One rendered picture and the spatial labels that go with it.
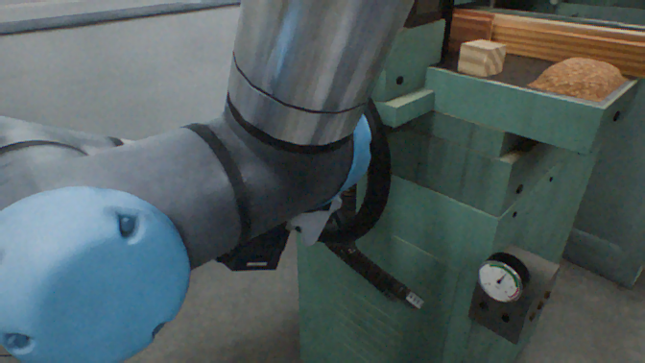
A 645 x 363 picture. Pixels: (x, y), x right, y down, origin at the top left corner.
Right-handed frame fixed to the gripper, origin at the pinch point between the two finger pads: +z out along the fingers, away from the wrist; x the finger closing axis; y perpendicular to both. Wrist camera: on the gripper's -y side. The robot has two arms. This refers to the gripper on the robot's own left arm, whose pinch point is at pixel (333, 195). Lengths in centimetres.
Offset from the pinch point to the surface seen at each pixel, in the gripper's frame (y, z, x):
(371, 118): -9.4, 1.1, 0.8
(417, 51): -20.3, 12.3, -4.5
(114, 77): 1, 26, -139
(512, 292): 5.9, 23.9, 14.7
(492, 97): -17.3, 17.7, 5.4
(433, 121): -12.6, 19.9, -3.0
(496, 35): -28.9, 28.7, -2.7
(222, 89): -7, 72, -140
